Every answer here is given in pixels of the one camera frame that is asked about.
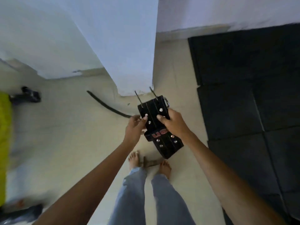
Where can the person's left thumb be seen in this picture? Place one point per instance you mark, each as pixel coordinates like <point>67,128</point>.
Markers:
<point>144,122</point>

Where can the black studded leather lifting belt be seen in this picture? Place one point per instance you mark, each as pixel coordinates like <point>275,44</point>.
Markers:
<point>155,110</point>

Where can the light blue jeans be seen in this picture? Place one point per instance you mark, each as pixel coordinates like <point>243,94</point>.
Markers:
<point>136,199</point>

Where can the person's right forearm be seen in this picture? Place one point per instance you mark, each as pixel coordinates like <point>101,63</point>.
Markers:
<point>229,182</point>

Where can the person's left foot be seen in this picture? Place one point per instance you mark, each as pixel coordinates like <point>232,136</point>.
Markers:
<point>134,159</point>

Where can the yellow object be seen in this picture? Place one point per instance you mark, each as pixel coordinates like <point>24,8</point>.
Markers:
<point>4,142</point>

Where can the person's right hand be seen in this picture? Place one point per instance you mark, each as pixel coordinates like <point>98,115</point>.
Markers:
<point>177,125</point>

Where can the person's left forearm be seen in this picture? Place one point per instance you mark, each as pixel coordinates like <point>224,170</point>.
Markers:
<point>89,185</point>

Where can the person's foot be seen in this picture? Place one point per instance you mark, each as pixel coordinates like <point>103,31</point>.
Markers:
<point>134,159</point>
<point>165,168</point>

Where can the black rubber floor mat tiles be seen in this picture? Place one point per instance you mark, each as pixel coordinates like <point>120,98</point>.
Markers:
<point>246,91</point>

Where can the person's left hand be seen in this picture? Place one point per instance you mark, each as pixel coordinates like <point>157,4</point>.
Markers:
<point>133,132</point>

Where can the person's right foot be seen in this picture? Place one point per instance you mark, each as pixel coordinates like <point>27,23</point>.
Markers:
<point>165,168</point>

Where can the small black object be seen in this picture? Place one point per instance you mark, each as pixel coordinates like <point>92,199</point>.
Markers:
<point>29,94</point>

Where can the dark blue object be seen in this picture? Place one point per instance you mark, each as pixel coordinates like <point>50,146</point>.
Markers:
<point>21,214</point>

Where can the person's right thumb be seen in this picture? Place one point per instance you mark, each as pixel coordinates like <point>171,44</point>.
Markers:
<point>162,119</point>

